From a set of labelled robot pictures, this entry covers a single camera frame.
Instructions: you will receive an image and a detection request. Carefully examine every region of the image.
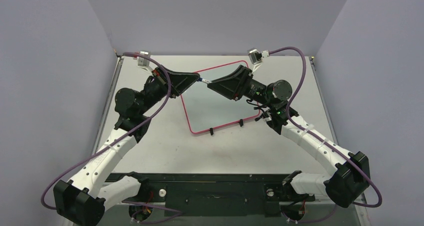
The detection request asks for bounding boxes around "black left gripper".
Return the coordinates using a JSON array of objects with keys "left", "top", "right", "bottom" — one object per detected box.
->
[{"left": 137, "top": 65, "right": 200, "bottom": 116}]

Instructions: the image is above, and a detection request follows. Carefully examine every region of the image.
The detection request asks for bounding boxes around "white blue whiteboard marker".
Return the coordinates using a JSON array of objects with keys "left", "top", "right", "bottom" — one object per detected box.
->
[{"left": 197, "top": 78, "right": 211, "bottom": 84}]

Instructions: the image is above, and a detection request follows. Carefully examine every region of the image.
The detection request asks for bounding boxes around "pink framed whiteboard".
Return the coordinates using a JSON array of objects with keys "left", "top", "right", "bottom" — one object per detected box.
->
[{"left": 180, "top": 60, "right": 261, "bottom": 135}]

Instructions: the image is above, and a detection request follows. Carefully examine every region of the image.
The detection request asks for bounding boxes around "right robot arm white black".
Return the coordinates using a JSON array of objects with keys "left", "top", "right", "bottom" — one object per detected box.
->
[{"left": 207, "top": 65, "right": 370, "bottom": 208}]

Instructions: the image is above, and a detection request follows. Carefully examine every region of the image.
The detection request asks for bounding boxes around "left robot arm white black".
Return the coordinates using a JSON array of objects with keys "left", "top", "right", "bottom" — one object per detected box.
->
[{"left": 53, "top": 67, "right": 201, "bottom": 226}]

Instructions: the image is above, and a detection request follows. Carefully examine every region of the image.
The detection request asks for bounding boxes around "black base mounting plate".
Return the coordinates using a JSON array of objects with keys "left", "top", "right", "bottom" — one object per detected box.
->
[{"left": 106, "top": 172, "right": 316, "bottom": 217}]

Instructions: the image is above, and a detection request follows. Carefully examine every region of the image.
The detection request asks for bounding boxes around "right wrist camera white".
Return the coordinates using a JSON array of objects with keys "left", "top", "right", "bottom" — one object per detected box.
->
[{"left": 247, "top": 48, "right": 270, "bottom": 67}]

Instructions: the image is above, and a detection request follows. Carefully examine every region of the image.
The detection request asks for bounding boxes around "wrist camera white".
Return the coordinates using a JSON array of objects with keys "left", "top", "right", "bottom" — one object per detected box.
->
[
  {"left": 137, "top": 51, "right": 153, "bottom": 73},
  {"left": 247, "top": 48, "right": 270, "bottom": 67}
]

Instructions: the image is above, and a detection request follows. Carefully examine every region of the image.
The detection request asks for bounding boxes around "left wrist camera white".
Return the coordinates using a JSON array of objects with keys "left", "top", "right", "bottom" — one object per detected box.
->
[{"left": 137, "top": 51, "right": 153, "bottom": 73}]

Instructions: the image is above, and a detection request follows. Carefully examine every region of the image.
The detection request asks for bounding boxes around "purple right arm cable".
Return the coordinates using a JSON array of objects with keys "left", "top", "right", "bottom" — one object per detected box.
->
[{"left": 268, "top": 46, "right": 383, "bottom": 224}]

